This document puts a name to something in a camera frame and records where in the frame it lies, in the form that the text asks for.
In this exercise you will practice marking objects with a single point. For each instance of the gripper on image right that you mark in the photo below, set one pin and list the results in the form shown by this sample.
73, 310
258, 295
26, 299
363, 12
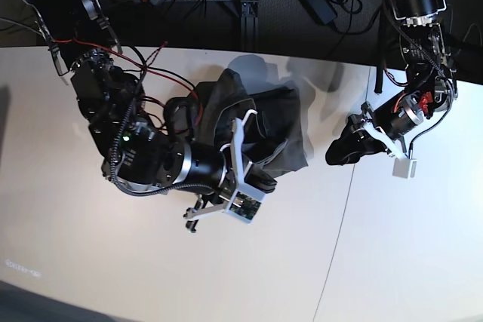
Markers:
382, 130

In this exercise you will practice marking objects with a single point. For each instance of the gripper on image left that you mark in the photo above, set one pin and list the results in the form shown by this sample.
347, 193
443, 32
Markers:
213, 173

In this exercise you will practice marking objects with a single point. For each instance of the grey T-shirt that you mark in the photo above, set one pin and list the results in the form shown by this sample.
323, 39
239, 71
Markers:
273, 136

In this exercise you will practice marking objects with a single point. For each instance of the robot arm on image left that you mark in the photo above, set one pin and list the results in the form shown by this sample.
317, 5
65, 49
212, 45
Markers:
140, 158

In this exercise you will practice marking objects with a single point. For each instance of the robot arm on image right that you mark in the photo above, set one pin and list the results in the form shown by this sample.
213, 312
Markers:
427, 89

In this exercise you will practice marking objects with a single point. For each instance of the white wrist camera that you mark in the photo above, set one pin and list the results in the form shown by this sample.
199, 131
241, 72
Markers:
245, 202
404, 168

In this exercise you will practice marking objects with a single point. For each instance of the aluminium frame post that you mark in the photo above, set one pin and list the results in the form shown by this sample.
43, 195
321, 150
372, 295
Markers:
245, 15

